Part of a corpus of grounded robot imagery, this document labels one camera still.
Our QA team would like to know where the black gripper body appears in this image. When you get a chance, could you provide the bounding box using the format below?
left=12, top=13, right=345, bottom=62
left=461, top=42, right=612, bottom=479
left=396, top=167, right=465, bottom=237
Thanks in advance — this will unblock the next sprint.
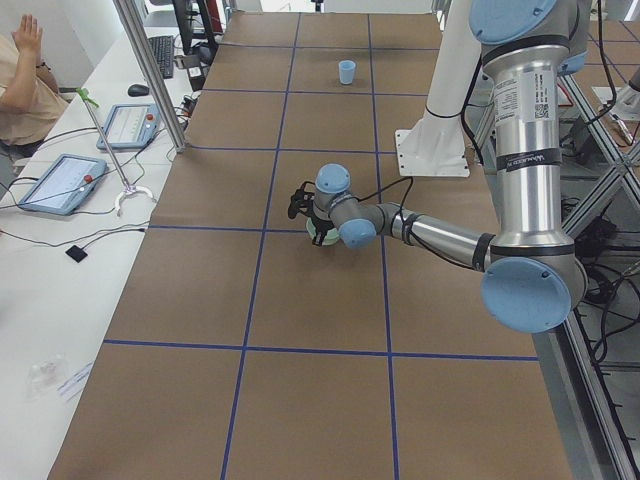
left=309, top=217, right=334, bottom=232

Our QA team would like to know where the light green bowl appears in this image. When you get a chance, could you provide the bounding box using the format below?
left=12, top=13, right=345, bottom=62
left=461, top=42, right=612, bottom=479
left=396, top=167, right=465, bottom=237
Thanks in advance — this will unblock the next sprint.
left=306, top=218, right=340, bottom=246

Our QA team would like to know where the light blue plastic cup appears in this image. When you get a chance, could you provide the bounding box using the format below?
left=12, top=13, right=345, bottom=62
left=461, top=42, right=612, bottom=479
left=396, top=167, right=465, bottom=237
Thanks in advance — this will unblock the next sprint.
left=338, top=60, right=357, bottom=85

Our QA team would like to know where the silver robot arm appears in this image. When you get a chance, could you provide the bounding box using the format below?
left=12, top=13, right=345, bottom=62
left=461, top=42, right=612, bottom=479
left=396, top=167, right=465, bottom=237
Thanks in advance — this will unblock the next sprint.
left=288, top=1, right=591, bottom=333

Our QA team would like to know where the reacher grabber tool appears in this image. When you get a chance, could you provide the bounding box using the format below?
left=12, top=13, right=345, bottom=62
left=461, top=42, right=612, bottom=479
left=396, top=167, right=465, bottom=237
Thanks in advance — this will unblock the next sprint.
left=76, top=88, right=156, bottom=216

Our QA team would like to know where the black box with label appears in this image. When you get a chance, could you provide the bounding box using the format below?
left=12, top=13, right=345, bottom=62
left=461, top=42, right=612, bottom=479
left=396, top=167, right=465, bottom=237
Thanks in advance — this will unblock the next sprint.
left=174, top=55, right=206, bottom=92

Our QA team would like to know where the far blue teach pendant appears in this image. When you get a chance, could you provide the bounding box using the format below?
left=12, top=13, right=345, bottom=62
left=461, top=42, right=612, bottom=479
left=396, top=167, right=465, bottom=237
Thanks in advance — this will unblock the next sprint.
left=103, top=104, right=160, bottom=151

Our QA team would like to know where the blue teach pendant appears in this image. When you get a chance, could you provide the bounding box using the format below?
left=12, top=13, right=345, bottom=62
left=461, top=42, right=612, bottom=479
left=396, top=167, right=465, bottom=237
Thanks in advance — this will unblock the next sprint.
left=18, top=154, right=107, bottom=216
left=103, top=104, right=160, bottom=151

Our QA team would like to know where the black computer mouse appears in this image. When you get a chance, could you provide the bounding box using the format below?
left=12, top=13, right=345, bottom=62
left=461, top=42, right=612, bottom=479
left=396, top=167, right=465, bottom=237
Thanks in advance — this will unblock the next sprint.
left=127, top=84, right=150, bottom=97

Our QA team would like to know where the black keyboard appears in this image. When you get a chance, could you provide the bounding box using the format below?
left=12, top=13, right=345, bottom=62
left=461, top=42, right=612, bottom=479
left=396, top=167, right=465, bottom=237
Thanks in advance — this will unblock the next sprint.
left=147, top=35, right=174, bottom=79

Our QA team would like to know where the small black square pad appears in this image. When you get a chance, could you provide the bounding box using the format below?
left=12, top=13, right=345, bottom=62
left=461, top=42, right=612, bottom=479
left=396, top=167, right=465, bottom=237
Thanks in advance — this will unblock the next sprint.
left=65, top=245, right=88, bottom=263

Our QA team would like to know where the near blue teach pendant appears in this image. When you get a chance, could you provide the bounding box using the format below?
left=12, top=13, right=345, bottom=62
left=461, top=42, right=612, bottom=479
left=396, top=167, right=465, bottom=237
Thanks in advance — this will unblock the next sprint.
left=18, top=154, right=107, bottom=216

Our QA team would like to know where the person in beige shirt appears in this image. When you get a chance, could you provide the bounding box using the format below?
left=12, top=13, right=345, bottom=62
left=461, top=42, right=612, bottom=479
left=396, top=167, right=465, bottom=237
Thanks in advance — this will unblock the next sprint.
left=1, top=14, right=68, bottom=157

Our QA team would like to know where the clear plastic bag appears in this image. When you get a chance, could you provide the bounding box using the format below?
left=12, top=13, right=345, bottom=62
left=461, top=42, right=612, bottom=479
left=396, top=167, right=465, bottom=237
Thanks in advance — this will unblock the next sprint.
left=25, top=353, right=67, bottom=401

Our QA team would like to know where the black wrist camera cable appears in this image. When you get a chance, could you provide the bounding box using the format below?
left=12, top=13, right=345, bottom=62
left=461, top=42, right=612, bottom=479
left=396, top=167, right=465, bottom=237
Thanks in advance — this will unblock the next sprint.
left=359, top=175, right=496, bottom=274

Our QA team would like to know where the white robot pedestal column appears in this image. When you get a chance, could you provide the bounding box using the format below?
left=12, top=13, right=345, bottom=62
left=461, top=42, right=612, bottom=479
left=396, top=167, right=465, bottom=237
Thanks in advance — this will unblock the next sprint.
left=395, top=0, right=481, bottom=178

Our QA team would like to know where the aluminium frame post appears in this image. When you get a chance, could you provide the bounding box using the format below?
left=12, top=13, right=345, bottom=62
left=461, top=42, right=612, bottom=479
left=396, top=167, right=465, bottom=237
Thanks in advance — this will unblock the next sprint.
left=113, top=0, right=186, bottom=153

